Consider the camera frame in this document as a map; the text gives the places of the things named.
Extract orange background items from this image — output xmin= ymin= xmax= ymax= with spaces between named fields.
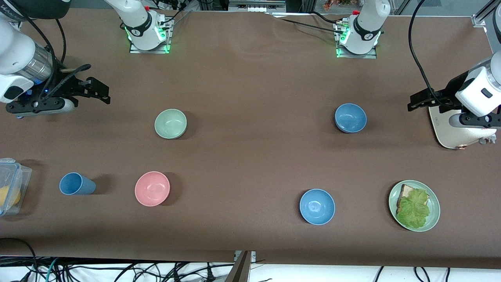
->
xmin=323 ymin=0 xmax=355 ymax=11

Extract metal profile bar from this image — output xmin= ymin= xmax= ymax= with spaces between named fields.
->
xmin=225 ymin=251 xmax=257 ymax=282

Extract black cable on table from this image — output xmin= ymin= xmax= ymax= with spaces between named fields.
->
xmin=266 ymin=11 xmax=345 ymax=34

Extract brown table cover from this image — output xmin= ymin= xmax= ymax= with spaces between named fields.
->
xmin=0 ymin=8 xmax=501 ymax=271

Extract white cutting board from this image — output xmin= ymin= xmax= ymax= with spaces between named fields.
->
xmin=428 ymin=105 xmax=498 ymax=150

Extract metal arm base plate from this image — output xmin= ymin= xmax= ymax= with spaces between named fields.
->
xmin=129 ymin=18 xmax=171 ymax=54
xmin=335 ymin=22 xmax=377 ymax=60

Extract clear plastic container blue lid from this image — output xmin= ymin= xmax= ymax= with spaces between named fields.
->
xmin=0 ymin=157 xmax=33 ymax=217

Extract green plate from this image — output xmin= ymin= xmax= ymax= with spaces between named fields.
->
xmin=389 ymin=180 xmax=441 ymax=232

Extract blue bowl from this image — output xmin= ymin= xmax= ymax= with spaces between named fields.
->
xmin=299 ymin=188 xmax=336 ymax=226
xmin=334 ymin=103 xmax=368 ymax=134

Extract yellow fruit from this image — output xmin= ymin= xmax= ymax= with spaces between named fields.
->
xmin=0 ymin=186 xmax=21 ymax=208

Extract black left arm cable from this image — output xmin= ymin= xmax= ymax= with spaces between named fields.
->
xmin=408 ymin=0 xmax=454 ymax=108

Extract blue cup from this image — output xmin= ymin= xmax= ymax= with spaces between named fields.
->
xmin=59 ymin=172 xmax=96 ymax=195

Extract pink bowl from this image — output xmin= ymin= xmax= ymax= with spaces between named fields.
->
xmin=134 ymin=171 xmax=171 ymax=207

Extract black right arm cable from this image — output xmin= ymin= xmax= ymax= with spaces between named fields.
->
xmin=8 ymin=8 xmax=92 ymax=98

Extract teal floor cable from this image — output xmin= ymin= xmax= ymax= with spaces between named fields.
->
xmin=45 ymin=257 xmax=60 ymax=282

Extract aluminium frame corner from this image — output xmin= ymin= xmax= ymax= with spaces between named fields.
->
xmin=471 ymin=0 xmax=501 ymax=29

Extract bread slice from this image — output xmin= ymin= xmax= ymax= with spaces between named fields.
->
xmin=396 ymin=184 xmax=416 ymax=214

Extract green lettuce leaf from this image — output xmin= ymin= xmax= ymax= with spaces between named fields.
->
xmin=396 ymin=188 xmax=431 ymax=229

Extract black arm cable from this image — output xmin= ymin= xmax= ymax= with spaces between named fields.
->
xmin=408 ymin=0 xmax=454 ymax=108
xmin=8 ymin=8 xmax=92 ymax=98

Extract green bowl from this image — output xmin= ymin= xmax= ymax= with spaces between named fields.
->
xmin=154 ymin=108 xmax=187 ymax=139

